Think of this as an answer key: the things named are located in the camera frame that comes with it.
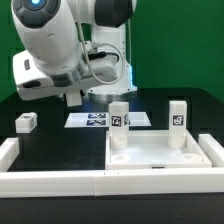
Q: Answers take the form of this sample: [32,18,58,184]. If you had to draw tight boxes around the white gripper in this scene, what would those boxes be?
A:
[13,51,118,101]

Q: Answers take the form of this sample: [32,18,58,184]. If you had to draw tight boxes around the white U-shaped obstacle fence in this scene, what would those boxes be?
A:
[0,138,224,198]

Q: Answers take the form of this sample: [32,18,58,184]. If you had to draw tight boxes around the white fiducial marker sheet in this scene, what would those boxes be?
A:
[65,112,151,128]

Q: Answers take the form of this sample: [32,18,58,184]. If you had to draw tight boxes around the white square tabletop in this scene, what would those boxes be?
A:
[105,130,212,170]

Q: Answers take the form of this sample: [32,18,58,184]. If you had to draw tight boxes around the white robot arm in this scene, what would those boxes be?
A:
[11,0,137,105]

